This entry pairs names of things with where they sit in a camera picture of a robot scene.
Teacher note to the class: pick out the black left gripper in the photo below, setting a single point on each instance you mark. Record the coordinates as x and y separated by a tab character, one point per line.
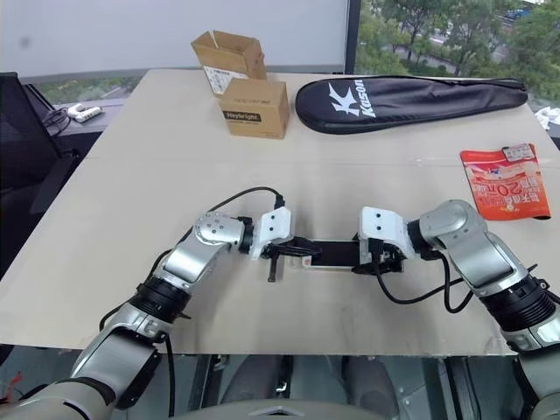
276	251

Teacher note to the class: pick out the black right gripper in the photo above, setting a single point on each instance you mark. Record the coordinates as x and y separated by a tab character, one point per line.
387	258

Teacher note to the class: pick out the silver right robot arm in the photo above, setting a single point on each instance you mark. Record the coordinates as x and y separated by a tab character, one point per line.
481	254

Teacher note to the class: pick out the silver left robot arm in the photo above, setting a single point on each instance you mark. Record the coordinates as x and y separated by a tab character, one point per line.
188	262

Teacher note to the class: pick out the dark rounded robot leg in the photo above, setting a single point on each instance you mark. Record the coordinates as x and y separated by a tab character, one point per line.
369	376
256	376

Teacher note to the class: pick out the closed brown cardboard box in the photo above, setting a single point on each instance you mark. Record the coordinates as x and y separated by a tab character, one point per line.
256	109

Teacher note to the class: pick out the black racket bag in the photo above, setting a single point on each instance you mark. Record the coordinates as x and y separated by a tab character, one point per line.
394	102

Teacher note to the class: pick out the red snack pouch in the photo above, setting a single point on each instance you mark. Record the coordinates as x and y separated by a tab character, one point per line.
507	184

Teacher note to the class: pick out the open brown cardboard box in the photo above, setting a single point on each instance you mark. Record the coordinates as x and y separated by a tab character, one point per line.
227	50

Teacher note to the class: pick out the white crumpled paper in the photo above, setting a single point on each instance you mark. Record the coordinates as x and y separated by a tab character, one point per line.
549	117

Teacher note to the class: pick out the dark side desk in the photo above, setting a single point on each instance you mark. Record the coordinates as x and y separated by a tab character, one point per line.
87	131

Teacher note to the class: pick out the white power strip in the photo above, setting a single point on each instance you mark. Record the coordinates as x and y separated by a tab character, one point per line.
85	114

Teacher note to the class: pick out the white window blind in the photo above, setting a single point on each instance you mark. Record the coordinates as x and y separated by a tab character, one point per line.
131	30

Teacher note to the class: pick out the black office chair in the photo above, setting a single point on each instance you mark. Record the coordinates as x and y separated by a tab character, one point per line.
22	140

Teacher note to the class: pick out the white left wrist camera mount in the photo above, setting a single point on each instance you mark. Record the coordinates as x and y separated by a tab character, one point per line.
273	225

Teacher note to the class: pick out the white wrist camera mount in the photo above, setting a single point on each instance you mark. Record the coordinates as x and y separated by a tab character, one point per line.
273	225
380	223

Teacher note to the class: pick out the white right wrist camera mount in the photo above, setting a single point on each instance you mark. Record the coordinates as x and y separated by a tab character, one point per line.
380	223

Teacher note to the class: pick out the dark window frame post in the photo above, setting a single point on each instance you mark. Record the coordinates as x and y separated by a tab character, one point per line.
352	35

